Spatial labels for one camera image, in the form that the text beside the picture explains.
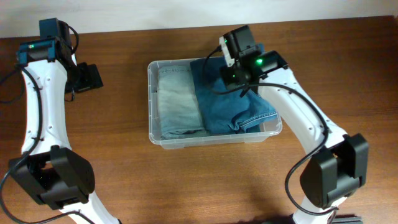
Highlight light blue jeans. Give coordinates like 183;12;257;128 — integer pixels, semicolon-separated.
157;65;210;140

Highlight clear plastic storage bin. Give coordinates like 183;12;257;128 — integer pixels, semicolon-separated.
147;58;283;149

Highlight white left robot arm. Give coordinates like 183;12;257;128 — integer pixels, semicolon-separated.
9;36;120;223

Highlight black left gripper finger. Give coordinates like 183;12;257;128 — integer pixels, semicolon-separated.
74;62;93;93
88;64;103;89

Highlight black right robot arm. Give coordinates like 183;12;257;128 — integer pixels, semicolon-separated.
217;27;369;224

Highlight dark blue jeans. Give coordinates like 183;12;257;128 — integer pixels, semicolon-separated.
190;57;278;135

